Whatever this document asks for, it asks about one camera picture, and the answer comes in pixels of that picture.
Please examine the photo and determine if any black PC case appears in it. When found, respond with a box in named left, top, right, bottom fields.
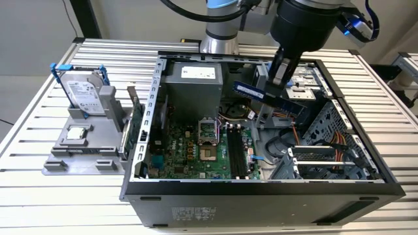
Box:
left=118, top=50, right=405, bottom=228

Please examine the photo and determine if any orange wire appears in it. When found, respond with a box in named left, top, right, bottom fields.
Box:
left=273, top=111, right=300, bottom=147

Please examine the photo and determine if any grey metal drive cage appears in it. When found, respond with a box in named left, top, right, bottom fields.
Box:
left=252, top=61, right=329, bottom=128

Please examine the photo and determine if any grey power supply unit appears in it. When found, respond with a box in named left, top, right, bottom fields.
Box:
left=161, top=61, right=224, bottom=123

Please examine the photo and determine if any hard disk in blue carrier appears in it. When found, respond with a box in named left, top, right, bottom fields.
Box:
left=50, top=63, right=113, bottom=119

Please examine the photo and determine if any aluminium side table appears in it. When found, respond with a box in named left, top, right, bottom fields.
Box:
left=387, top=52, right=418, bottom=108

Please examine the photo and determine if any green motherboard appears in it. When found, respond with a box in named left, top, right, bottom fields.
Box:
left=145, top=121, right=264, bottom=181

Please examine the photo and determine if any grey parts rack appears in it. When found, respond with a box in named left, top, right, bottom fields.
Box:
left=40, top=85, right=137, bottom=176

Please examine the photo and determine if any metal socket cover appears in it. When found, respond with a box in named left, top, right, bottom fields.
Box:
left=197, top=117, right=218, bottom=145

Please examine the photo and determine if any black round speaker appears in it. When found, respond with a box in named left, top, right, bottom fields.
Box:
left=222, top=102, right=251, bottom=119

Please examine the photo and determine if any silver CPU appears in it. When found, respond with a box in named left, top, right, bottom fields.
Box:
left=66, top=127, right=88, bottom=140

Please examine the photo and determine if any black looped wire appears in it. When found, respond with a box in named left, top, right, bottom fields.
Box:
left=264, top=134, right=291, bottom=164

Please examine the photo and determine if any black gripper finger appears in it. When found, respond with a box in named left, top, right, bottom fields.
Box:
left=281, top=52, right=303, bottom=86
left=264, top=47, right=285, bottom=105

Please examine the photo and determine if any red yellow wire bundle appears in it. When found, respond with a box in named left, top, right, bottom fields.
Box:
left=328, top=131, right=348, bottom=172

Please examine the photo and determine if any black vertical post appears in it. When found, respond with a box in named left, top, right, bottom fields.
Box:
left=69, top=0, right=101, bottom=40

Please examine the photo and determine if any CPU socket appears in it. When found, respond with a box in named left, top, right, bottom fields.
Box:
left=197, top=144, right=218, bottom=162

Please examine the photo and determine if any blue plastic drive latch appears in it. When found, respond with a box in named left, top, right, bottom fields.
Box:
left=267, top=62, right=293, bottom=88

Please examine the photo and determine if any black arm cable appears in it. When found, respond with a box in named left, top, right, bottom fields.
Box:
left=158, top=0, right=260, bottom=23

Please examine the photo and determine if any black RAM slot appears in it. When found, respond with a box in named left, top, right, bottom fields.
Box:
left=234, top=124, right=248, bottom=179
left=226, top=124, right=241, bottom=179

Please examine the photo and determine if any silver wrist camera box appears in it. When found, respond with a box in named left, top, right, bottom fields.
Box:
left=339, top=13, right=376, bottom=48

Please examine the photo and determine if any disk bay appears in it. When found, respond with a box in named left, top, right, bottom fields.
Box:
left=269, top=144, right=363, bottom=181

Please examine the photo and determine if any green graphics card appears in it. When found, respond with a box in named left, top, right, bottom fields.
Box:
left=117, top=82, right=146, bottom=162

